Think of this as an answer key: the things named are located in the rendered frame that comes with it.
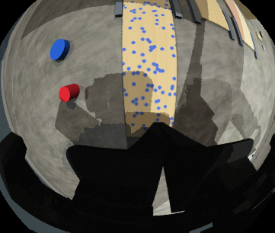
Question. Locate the red cylinder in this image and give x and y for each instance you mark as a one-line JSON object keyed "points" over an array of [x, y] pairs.
{"points": [[69, 92]]}

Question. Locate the blue short cylinder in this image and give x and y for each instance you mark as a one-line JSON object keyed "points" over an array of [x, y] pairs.
{"points": [[59, 49]]}

